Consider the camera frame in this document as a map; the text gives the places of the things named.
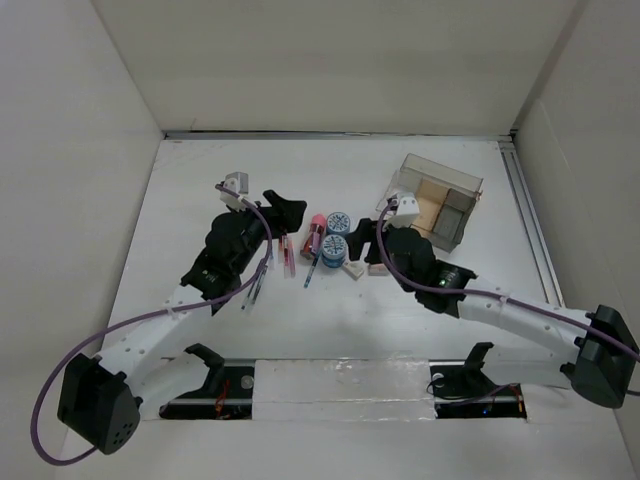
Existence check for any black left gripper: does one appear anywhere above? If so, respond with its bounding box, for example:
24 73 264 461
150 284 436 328
228 191 303 275

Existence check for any red ink refill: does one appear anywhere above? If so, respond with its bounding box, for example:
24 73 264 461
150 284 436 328
278 235 286 264

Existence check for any pink white small box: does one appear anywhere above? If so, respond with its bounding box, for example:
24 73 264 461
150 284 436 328
368 264 389 276

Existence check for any white eraser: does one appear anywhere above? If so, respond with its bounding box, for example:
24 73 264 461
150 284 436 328
342 261 365 280

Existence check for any blue round tape tin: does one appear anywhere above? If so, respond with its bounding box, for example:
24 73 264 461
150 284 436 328
326 212 351 237
321 234 348 269

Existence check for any pink capped pen refill tube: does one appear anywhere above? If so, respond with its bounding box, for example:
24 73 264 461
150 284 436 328
300 214 327 260

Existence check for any blue ballpoint pen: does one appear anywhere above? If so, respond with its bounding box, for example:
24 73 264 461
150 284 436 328
303 249 321 289

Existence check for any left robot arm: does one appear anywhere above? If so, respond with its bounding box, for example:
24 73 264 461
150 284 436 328
57 187 307 455

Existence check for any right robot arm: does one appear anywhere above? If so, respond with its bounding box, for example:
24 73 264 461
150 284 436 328
346 219 639 409

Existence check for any clear plastic organizer box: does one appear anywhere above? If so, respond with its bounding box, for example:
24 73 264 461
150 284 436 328
376 154 483 253

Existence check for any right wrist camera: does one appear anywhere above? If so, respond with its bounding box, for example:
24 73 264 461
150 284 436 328
390 193 420 228

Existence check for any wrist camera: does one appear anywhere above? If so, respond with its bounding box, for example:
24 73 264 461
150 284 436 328
390 193 420 228
220 172 249 211

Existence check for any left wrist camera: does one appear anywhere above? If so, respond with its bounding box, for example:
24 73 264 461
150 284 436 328
220 172 249 211

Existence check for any metal rail at back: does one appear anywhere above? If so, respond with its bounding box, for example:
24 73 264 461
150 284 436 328
164 130 512 142

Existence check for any metal rail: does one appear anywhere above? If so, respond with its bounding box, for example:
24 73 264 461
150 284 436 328
498 141 565 306
164 130 512 142

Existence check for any metal rail at right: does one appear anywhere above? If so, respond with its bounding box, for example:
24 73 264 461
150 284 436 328
498 141 565 306

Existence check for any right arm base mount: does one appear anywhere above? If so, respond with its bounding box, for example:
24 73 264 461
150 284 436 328
426 342 527 420

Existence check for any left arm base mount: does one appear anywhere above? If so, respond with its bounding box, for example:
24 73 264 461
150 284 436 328
159 356 256 421

